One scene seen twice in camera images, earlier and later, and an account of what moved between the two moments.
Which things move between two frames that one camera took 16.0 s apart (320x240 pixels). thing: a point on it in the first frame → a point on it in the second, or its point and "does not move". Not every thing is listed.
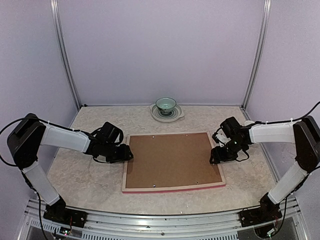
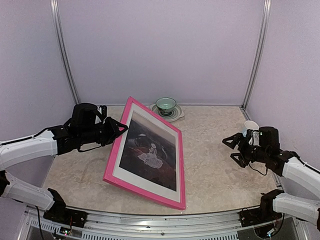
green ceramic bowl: [165, 104] does not move
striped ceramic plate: [176, 113] does not move
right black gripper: [219, 156] → [242, 162]
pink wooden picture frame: [131, 190] → [148, 157]
